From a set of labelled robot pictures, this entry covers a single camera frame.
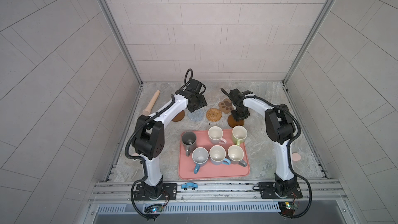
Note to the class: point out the light blue handled mug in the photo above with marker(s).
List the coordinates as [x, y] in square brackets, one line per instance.
[218, 156]

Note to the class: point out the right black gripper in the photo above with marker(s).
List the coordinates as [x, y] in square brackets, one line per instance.
[237, 117]

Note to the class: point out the pink round disc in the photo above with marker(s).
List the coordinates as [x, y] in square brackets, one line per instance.
[296, 157]

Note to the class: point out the green mug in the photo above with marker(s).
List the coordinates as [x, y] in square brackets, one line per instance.
[239, 135]

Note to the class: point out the grey metal mug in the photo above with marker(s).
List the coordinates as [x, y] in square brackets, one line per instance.
[188, 140]

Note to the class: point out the teal handled mug right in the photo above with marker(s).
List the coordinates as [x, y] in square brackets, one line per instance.
[236, 155]

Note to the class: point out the left circuit board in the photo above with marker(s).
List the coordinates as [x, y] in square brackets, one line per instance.
[154, 209]

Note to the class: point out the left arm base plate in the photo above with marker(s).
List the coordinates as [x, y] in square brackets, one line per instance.
[162, 191]

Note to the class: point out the right circuit board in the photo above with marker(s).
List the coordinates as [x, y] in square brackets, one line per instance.
[288, 208]

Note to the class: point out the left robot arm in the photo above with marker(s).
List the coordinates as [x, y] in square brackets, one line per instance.
[148, 139]

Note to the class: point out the circuit board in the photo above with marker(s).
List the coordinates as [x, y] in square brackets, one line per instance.
[288, 208]
[154, 209]

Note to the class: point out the blue toy car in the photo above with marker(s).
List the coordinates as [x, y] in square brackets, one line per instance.
[189, 185]

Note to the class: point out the dark wooden coaster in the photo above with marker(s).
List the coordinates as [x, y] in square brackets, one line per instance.
[233, 123]
[180, 116]

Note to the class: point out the white mug pink handle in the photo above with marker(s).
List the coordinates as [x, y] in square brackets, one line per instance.
[215, 135]

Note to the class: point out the cork paw coaster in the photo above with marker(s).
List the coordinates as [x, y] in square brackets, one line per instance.
[226, 106]

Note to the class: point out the beige wooden pestle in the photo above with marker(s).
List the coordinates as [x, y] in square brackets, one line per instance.
[148, 108]

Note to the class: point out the blue woven coaster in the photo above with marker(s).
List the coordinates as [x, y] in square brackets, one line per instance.
[197, 115]

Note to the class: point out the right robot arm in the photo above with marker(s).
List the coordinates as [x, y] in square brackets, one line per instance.
[281, 128]

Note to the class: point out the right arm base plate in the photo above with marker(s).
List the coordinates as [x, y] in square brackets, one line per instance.
[268, 191]

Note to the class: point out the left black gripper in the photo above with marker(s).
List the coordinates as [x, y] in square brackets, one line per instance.
[202, 102]

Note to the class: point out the aluminium rail frame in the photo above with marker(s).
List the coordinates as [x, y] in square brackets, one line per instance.
[226, 196]

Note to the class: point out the rattan woven coaster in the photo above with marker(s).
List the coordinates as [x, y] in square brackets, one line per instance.
[214, 115]

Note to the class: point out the blue handled mug left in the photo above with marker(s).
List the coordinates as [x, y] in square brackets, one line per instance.
[199, 156]

